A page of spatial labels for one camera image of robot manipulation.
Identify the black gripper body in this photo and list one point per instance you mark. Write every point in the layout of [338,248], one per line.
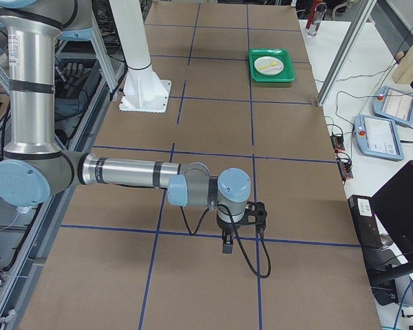
[227,227]

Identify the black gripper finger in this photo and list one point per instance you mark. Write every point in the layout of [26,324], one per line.
[227,243]

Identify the white round plate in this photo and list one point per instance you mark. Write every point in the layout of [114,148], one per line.
[270,71]

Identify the yellow plastic spoon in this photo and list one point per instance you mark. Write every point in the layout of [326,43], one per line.
[266,66]

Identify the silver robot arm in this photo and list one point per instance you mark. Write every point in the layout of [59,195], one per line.
[34,168]

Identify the near orange black adapter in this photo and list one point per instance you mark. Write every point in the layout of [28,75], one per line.
[344,164]

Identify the orange black adapter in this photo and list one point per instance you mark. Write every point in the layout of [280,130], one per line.
[344,164]
[337,139]

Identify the black desktop computer box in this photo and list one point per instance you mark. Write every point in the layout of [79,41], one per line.
[365,223]

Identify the far orange black adapter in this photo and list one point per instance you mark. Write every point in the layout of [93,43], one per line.
[337,139]

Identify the green plastic tray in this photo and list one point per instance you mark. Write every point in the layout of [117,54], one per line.
[287,75]

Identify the near teach pendant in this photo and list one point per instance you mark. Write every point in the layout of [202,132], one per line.
[378,137]

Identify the teach pendant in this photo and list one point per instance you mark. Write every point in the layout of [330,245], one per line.
[394,104]
[378,137]

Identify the black monitor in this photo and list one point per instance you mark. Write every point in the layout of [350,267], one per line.
[393,205]

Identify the far teach pendant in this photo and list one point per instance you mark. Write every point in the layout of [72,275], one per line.
[394,104]

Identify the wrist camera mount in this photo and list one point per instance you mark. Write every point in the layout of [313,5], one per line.
[256,214]

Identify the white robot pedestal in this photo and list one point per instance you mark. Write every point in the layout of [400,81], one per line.
[143,90]

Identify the aluminium frame post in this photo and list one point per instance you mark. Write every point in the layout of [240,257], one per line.
[352,34]

